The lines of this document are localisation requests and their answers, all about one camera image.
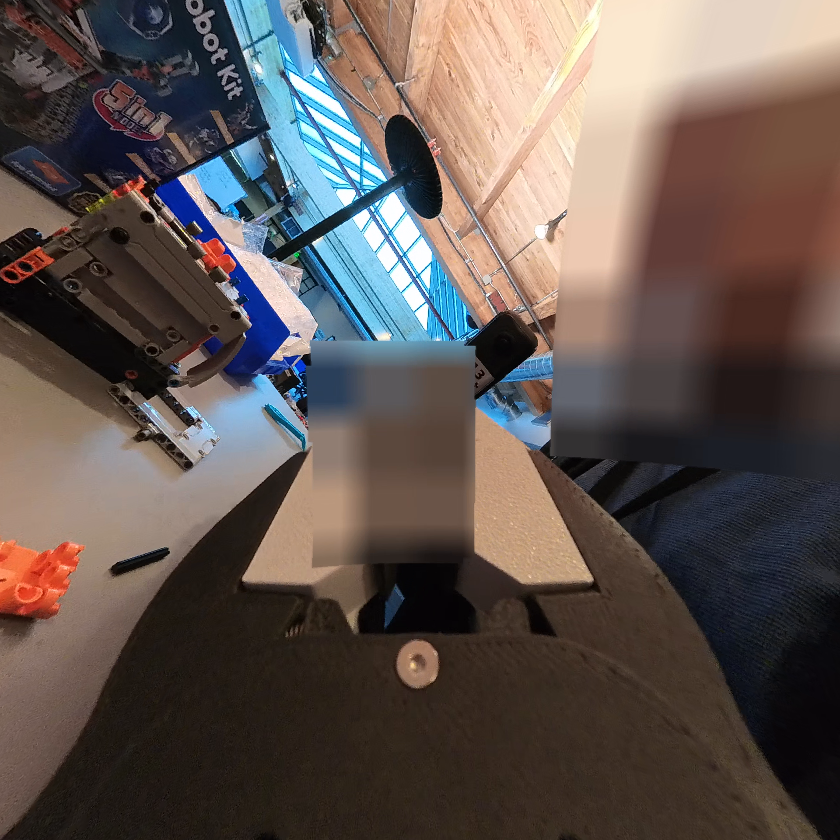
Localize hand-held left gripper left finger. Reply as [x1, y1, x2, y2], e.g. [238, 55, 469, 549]
[241, 453, 368, 631]

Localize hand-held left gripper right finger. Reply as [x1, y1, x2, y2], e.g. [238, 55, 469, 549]
[459, 410, 595, 624]

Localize black axle rod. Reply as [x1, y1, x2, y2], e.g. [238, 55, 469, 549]
[110, 546, 172, 576]

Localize orange wedge piece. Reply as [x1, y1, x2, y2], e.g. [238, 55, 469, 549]
[0, 539, 85, 619]

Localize toy brick robot model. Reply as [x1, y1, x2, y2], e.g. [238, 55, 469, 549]
[0, 176, 256, 398]

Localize teal plastic tool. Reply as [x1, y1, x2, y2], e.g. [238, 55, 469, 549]
[264, 403, 308, 452]

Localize black pole lamp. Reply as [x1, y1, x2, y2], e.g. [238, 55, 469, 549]
[269, 115, 445, 261]

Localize blue storage bin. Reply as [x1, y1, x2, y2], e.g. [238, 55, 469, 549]
[154, 177, 311, 379]

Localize clear plastic bags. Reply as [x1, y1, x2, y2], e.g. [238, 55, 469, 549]
[177, 177, 317, 342]

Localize toy robot kit box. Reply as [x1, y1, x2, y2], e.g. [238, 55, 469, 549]
[0, 0, 271, 214]

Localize light grey beam frame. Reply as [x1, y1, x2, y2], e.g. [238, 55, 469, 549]
[108, 382, 221, 471]

